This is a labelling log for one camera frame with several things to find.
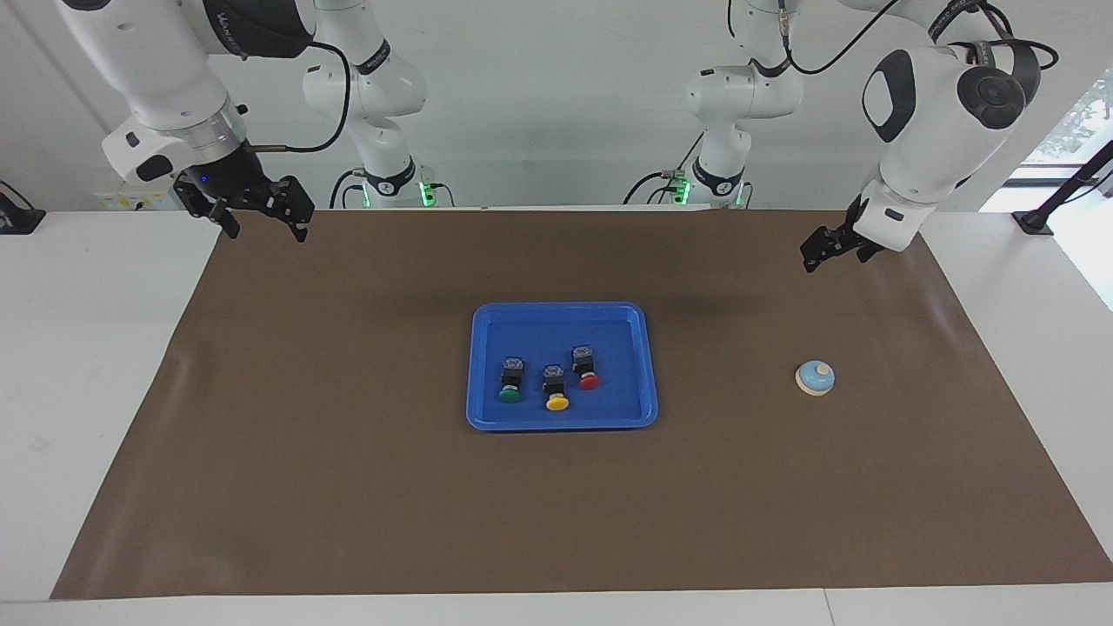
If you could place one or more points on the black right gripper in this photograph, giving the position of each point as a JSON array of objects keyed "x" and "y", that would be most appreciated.
[{"x": 230, "y": 184}]

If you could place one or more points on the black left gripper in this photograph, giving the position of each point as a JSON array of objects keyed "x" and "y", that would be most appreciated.
[{"x": 861, "y": 235}]

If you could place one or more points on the red push button switch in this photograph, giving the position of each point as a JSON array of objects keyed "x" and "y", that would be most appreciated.
[{"x": 587, "y": 369}]

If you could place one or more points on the green push button switch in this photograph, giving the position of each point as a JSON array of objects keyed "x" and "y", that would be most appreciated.
[{"x": 511, "y": 381}]

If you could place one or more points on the yellow push button switch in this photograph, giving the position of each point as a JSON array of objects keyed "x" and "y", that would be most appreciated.
[{"x": 556, "y": 389}]

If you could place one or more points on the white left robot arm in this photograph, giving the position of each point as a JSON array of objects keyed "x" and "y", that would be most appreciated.
[{"x": 930, "y": 130}]

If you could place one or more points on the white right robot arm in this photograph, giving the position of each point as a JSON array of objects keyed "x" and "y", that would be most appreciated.
[{"x": 156, "y": 69}]

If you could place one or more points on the light blue call bell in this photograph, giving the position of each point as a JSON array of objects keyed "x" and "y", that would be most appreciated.
[{"x": 815, "y": 377}]

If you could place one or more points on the blue plastic tray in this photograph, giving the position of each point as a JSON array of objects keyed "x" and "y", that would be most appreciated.
[{"x": 617, "y": 409}]

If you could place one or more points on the black angled stand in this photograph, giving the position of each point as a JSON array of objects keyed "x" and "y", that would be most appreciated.
[{"x": 1056, "y": 196}]

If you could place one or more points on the brown table mat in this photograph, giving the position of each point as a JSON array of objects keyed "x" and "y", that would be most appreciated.
[{"x": 348, "y": 504}]

